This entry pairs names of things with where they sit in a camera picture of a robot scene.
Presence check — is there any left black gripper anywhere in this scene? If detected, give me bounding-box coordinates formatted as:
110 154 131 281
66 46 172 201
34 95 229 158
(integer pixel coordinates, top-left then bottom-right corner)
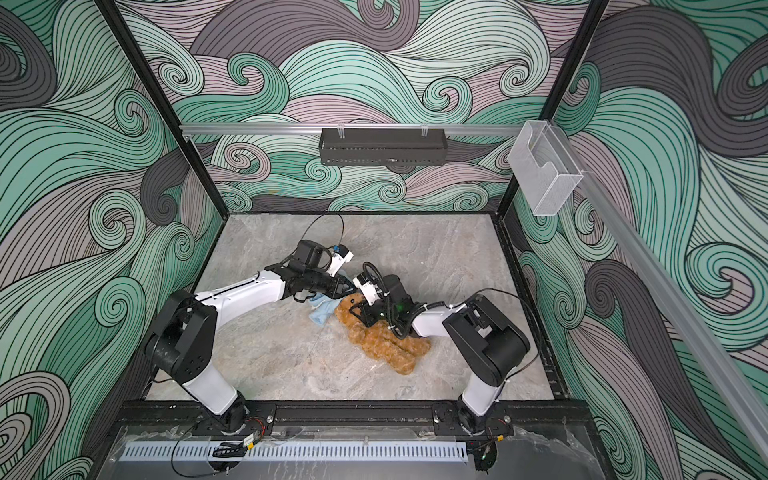
305 272 358 301

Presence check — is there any black wall tray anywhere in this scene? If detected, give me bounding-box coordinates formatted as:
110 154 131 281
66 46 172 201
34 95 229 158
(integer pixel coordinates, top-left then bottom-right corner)
319 129 448 166

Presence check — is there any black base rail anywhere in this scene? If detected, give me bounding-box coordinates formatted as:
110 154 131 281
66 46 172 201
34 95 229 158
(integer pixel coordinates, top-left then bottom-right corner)
116 400 591 436

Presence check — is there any white slotted cable duct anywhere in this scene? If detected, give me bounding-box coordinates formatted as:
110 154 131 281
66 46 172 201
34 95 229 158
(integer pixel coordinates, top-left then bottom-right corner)
117 441 469 463

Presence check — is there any aluminium rail wall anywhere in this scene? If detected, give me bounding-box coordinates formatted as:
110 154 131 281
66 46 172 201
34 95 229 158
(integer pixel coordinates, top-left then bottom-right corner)
179 122 522 137
551 125 767 460

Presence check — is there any left camera black cable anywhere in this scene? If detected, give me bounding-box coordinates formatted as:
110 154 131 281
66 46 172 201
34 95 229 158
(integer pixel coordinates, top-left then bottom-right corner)
299 213 347 253

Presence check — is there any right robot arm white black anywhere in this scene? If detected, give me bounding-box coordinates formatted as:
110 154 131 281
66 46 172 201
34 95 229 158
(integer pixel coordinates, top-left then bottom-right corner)
351 273 531 431

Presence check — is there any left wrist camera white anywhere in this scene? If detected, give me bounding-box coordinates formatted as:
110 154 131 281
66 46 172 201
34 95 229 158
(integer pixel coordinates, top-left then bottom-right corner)
326 245 354 277

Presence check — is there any light blue fleece hoodie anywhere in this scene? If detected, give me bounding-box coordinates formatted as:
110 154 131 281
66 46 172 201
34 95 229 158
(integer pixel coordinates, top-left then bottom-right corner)
309 294 341 326

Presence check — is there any aluminium rail right wall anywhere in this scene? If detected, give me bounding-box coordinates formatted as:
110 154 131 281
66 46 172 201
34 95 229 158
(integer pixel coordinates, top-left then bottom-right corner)
551 125 767 460

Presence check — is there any brown teddy bear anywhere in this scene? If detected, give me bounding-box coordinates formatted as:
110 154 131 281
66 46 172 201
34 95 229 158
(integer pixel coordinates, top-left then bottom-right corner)
335 293 431 375

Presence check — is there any right camera black cable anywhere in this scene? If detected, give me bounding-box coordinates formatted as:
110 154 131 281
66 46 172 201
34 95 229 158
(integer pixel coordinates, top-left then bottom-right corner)
362 261 389 295

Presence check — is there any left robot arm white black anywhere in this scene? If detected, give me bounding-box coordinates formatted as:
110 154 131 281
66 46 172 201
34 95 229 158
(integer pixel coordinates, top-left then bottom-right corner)
141 240 355 433

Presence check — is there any camera black cable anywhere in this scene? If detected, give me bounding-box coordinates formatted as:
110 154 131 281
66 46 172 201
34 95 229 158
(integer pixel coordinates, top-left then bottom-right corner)
362 261 389 295
299 213 347 253

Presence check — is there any clear plastic wall bin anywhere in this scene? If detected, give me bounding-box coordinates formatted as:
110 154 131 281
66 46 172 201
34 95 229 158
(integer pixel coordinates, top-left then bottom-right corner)
507 120 583 217

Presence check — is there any aluminium rail back wall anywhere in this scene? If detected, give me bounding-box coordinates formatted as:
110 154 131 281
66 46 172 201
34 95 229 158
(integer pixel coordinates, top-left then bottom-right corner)
179 122 522 137

